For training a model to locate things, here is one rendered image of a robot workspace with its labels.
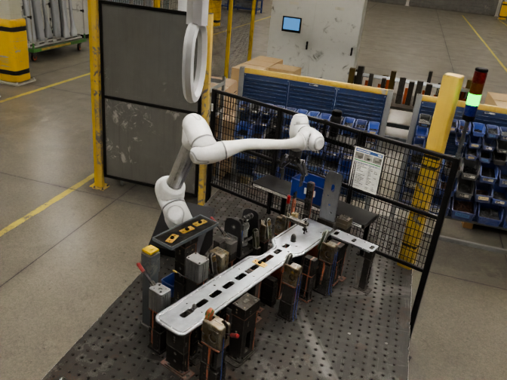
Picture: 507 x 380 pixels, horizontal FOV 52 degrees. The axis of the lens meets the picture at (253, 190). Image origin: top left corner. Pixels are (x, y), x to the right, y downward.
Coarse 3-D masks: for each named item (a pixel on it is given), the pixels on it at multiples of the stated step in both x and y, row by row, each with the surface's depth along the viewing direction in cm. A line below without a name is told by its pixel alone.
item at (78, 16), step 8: (40, 0) 1376; (72, 0) 1348; (80, 0) 1341; (48, 8) 1378; (72, 8) 1357; (80, 8) 1350; (48, 16) 1386; (80, 16) 1358; (80, 24) 1368; (80, 32) 1377; (88, 32) 1394
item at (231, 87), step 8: (232, 80) 651; (232, 88) 635; (224, 104) 609; (232, 104) 650; (216, 120) 643; (232, 120) 600; (224, 128) 600; (232, 128) 598; (224, 136) 604; (232, 136) 602; (224, 160) 616; (224, 168) 621
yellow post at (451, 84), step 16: (448, 80) 297; (448, 96) 300; (448, 112) 302; (432, 128) 311; (448, 128) 310; (432, 144) 313; (416, 192) 328; (416, 224) 335; (416, 240) 338; (416, 256) 351
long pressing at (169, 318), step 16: (320, 224) 331; (272, 240) 306; (288, 240) 309; (304, 240) 311; (320, 240) 313; (256, 256) 288; (224, 272) 271; (240, 272) 273; (256, 272) 275; (272, 272) 278; (208, 288) 258; (224, 288) 259; (240, 288) 260; (176, 304) 244; (208, 304) 247; (224, 304) 248; (160, 320) 233; (176, 320) 234; (192, 320) 235
